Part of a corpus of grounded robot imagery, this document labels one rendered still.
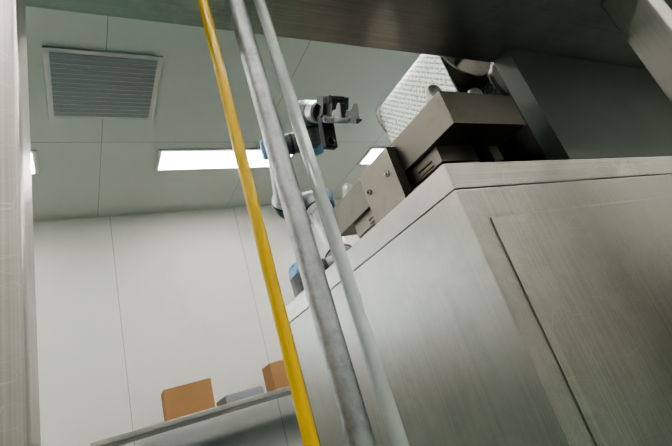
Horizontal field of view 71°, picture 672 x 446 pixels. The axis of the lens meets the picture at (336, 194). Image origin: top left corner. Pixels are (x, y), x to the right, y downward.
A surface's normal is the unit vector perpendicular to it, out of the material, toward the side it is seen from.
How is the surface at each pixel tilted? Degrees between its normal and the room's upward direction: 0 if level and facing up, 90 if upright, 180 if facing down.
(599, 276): 90
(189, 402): 90
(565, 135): 90
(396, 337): 90
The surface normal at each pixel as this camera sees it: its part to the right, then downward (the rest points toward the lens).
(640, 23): -0.87, 0.06
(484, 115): 0.41, -0.48
